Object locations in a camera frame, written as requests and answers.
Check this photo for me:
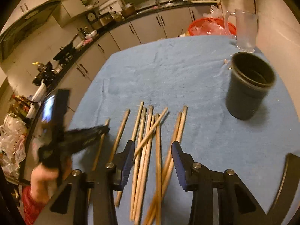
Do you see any wooden chopstick thin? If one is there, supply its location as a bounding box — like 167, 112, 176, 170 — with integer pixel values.
115, 101, 144, 207

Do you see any wooden chopstick thick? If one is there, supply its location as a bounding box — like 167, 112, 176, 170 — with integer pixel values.
132, 105, 153, 224

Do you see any wooden chopstick vertical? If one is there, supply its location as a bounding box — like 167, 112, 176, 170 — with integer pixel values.
156, 122, 162, 225

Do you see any wooden chopstick diagonal crossing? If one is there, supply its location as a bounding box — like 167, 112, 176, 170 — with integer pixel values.
134, 107, 168, 159

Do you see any person left hand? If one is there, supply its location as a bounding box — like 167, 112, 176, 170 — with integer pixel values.
30, 163, 59, 205

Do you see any white bowl on counter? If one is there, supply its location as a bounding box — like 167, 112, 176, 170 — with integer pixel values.
32, 79, 47, 102

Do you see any black wok pan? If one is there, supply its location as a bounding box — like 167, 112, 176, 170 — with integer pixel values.
53, 33, 79, 61

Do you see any range hood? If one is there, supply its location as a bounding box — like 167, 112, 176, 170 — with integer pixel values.
1, 1, 60, 60

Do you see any black utensil holder cup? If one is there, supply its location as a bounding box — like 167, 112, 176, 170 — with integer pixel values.
225, 52, 276, 120

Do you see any cooking pot on counter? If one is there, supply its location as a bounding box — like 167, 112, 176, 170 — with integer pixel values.
121, 3, 136, 18

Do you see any red plastic basket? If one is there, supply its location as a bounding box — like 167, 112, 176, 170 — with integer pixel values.
188, 17, 236, 36

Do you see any clear glass pitcher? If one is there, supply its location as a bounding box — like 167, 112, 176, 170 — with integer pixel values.
224, 9, 258, 53

